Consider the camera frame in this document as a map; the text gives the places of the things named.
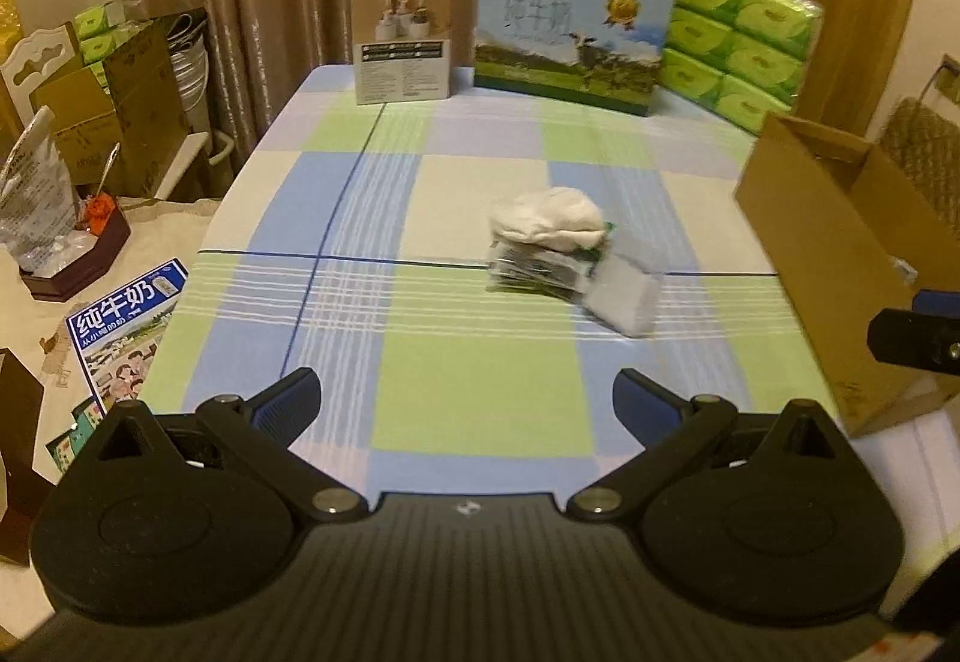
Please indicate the green printed card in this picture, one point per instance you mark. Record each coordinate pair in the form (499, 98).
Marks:
(71, 444)

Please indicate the dark wooden tray box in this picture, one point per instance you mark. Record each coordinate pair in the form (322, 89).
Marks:
(82, 265)

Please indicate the small white appliance box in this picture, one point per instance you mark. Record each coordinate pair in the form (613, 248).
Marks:
(401, 47)

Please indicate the small orange toy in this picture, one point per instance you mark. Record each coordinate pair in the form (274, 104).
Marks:
(100, 212)

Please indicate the white bucket stack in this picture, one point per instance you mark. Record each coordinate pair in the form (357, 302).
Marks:
(191, 77)

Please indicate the yellow plastic bag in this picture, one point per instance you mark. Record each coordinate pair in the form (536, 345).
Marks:
(6, 25)

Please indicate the checked tablecloth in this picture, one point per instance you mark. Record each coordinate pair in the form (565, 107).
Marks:
(450, 370)

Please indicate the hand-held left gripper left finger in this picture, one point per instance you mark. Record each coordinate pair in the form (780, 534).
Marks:
(289, 401)

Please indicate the stack of green tissue packs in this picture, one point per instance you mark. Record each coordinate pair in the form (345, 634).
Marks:
(735, 47)

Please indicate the tall brown cardboard carton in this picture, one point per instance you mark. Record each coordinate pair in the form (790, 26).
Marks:
(146, 107)

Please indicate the white stool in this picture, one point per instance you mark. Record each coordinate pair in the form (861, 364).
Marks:
(191, 148)

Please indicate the thin metal stick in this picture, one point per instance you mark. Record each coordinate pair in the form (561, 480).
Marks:
(107, 167)

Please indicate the chair with quilted cover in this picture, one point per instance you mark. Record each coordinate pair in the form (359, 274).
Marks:
(922, 145)

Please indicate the small brown cardboard carton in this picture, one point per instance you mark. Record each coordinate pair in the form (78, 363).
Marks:
(75, 122)

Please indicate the silver plastic bag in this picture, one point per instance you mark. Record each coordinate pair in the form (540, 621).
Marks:
(34, 197)

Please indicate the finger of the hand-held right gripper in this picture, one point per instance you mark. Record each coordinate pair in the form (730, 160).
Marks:
(907, 340)
(937, 301)

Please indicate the brown cardboard box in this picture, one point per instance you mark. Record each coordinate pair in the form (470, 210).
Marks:
(825, 257)

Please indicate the blue milk gift box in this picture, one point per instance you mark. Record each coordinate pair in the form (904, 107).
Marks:
(540, 32)

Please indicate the clear plastic bag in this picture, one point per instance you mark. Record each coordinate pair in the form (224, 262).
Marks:
(622, 296)

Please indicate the green tissue packs on cartons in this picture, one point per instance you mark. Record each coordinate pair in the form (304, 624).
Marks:
(105, 29)

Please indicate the blue printed leaflet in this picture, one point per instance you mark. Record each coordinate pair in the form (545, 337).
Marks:
(124, 332)

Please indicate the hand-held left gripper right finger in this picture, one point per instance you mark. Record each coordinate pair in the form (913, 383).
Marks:
(645, 405)

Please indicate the beige wall socket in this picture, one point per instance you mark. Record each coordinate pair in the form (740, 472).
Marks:
(949, 77)

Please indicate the white carved chair back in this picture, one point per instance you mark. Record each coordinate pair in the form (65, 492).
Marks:
(37, 51)

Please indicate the dark brown paper box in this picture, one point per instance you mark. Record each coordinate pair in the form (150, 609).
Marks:
(19, 452)

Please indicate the white cloth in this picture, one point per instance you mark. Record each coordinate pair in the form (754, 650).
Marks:
(547, 216)

